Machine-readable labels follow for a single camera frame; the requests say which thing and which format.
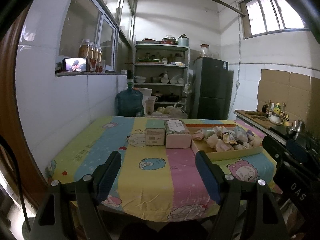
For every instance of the kitchen counter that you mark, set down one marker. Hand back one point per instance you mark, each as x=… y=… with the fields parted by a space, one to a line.
x=282 y=132

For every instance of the blue water jug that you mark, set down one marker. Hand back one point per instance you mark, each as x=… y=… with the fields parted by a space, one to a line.
x=129 y=101

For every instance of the white floral scrunchie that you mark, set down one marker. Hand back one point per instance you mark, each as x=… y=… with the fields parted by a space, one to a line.
x=242 y=146

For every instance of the green tissue packet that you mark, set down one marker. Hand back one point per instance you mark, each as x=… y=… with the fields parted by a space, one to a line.
x=207 y=132

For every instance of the leopard print scrunchie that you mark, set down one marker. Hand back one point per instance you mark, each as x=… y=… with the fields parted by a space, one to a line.
x=228 y=138

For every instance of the white bowl on counter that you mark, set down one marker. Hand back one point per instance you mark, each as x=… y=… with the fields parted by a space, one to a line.
x=275 y=119

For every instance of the red lidded pot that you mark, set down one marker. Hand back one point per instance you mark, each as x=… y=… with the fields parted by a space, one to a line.
x=168 y=40

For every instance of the yellow oil bottle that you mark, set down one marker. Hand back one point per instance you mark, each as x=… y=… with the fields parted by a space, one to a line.
x=277 y=108

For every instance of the metal kettle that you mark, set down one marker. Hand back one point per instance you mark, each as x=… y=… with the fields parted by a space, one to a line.
x=296 y=129

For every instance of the blue white wipes packet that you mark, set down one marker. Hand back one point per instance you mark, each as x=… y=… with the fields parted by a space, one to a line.
x=241 y=134

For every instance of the phone showing video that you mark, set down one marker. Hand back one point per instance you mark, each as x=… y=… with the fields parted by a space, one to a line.
x=79 y=64

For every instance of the metal storage shelf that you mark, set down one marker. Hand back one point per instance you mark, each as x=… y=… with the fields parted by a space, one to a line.
x=164 y=68

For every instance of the sliding glass window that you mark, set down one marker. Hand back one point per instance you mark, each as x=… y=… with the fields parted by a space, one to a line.
x=86 y=19

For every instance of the orange cardboard tray box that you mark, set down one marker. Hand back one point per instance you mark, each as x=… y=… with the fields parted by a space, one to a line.
x=199 y=143

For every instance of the white plastic bag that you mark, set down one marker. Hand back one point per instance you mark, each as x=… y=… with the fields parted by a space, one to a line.
x=173 y=112

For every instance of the green tissue box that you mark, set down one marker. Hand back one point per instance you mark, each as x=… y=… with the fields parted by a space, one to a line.
x=155 y=132

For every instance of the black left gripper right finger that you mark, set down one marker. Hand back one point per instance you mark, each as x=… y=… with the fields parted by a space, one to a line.
x=263 y=218

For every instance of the glass jar on fridge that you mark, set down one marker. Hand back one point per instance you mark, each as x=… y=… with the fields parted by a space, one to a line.
x=205 y=50

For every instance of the upper barred window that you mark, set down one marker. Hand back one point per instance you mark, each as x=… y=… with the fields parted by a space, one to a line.
x=262 y=17

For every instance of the purple soft toy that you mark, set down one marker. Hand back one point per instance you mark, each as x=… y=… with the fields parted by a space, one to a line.
x=250 y=135

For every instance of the teal pot on shelf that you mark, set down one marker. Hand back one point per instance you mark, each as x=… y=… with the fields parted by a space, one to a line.
x=183 y=41

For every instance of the brown cardboard sheet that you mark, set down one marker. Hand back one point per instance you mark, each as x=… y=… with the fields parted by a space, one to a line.
x=300 y=94

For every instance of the floral tissue box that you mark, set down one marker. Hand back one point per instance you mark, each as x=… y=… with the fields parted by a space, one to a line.
x=177 y=135

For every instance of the colourful striped cartoon tablecloth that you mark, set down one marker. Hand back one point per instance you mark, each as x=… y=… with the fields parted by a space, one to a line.
x=154 y=183

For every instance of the amber glass jar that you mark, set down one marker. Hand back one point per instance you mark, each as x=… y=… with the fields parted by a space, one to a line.
x=84 y=48
x=95 y=56
x=99 y=59
x=90 y=55

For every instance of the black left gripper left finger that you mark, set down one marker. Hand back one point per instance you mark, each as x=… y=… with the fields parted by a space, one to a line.
x=54 y=218

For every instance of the black refrigerator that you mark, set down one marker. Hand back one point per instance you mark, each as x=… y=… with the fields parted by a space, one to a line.
x=212 y=87

